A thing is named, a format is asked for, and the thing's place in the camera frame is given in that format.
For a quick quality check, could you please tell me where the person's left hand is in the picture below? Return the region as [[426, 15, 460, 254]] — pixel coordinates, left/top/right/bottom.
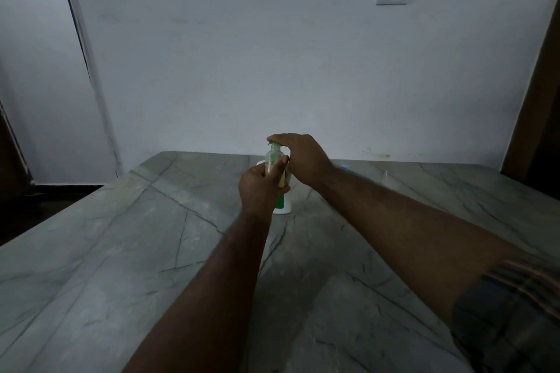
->
[[238, 155, 291, 222]]

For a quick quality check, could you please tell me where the person's right hand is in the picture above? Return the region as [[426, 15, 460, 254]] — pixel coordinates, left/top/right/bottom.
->
[[267, 133, 335, 189]]

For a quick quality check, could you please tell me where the green and white pump bottle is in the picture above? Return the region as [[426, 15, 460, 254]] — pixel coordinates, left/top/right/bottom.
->
[[255, 141, 293, 215]]

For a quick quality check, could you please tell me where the person's left forearm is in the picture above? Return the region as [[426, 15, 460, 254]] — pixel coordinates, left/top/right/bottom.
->
[[122, 213, 273, 373]]

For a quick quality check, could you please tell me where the person's right forearm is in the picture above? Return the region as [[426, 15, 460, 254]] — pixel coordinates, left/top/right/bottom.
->
[[311, 166, 521, 325]]

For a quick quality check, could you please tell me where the dark wooden furniture edge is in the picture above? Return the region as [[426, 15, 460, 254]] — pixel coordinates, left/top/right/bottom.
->
[[0, 97, 36, 198]]

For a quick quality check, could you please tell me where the striped shirt sleeve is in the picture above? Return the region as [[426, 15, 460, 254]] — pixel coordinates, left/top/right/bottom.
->
[[450, 253, 560, 373]]

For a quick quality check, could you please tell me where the brown wooden door frame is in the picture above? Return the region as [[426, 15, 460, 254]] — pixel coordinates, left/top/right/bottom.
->
[[500, 0, 560, 201]]

